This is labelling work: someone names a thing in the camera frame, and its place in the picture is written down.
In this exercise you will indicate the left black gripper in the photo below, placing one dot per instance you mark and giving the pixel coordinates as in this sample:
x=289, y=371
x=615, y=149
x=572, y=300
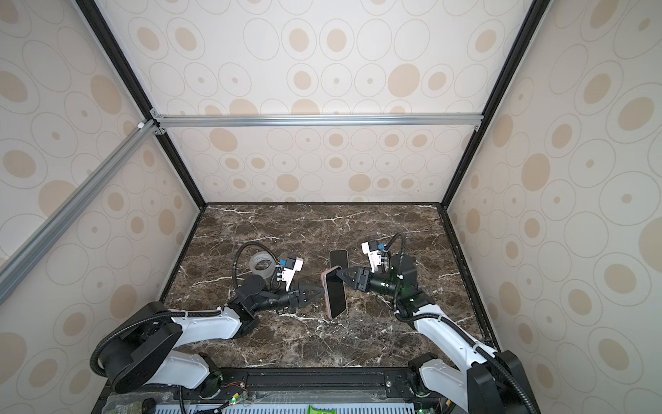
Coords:
x=293, y=297

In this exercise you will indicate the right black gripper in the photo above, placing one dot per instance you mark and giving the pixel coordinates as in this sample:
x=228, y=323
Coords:
x=364, y=279

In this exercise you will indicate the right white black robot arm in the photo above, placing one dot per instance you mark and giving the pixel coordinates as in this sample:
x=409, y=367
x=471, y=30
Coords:
x=479, y=379

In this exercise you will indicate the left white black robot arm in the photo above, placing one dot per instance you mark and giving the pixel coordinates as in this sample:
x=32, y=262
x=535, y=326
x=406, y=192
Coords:
x=144, y=350

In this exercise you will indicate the phone in grey case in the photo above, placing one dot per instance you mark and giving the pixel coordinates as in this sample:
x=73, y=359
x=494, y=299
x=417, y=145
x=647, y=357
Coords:
x=338, y=258

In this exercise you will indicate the clear tape roll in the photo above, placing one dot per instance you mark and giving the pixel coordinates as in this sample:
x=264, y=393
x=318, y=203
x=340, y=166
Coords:
x=263, y=265

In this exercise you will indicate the green tag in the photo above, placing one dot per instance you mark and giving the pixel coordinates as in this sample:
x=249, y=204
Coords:
x=314, y=410

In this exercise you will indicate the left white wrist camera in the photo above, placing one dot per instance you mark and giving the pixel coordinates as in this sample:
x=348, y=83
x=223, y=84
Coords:
x=289, y=267

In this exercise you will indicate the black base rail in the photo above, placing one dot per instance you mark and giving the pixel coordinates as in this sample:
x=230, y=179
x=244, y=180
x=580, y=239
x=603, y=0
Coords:
x=289, y=390

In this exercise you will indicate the horizontal aluminium rail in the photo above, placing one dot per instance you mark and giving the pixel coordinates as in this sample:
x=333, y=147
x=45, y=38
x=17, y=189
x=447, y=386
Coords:
x=324, y=120

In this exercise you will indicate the diagonal aluminium rail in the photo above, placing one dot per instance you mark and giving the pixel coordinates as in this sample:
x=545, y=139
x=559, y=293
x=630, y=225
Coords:
x=18, y=267

